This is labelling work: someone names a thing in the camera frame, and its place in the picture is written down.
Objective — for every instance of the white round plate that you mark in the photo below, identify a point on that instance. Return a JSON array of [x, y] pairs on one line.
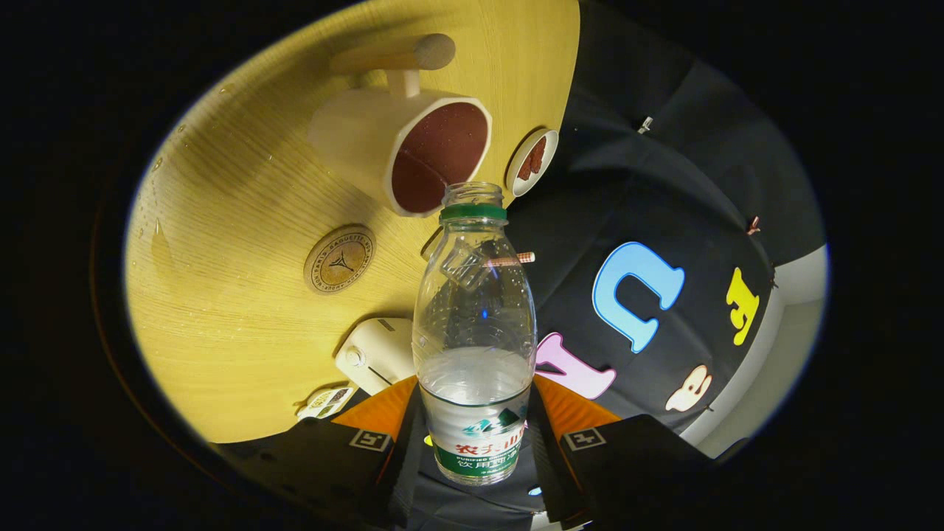
[[516, 184]]

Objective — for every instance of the round cork coaster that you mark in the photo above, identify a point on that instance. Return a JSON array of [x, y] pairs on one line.
[[339, 259]]

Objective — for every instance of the pink clip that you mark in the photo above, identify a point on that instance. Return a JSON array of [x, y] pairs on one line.
[[753, 225]]

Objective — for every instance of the red striped paper straw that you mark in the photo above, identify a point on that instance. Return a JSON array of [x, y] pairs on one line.
[[525, 257]]

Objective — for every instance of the white toaster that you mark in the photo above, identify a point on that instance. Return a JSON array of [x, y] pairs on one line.
[[376, 354]]

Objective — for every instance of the white divided dish with beans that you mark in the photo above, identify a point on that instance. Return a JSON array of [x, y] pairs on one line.
[[324, 403]]

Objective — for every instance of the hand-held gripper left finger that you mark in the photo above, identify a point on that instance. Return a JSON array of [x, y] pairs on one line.
[[394, 479]]

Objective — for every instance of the brown sausage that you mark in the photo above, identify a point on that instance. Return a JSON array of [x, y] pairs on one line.
[[540, 153], [525, 168]]

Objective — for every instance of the clear plastic juice bottle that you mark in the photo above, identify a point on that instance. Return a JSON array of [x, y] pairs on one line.
[[474, 324]]

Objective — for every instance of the white clip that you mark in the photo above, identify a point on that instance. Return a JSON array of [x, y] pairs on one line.
[[645, 124]]

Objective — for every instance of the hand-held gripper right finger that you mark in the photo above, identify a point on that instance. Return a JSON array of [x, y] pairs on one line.
[[547, 472]]

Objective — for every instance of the wooden table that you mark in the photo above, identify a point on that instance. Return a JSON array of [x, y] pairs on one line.
[[221, 332]]

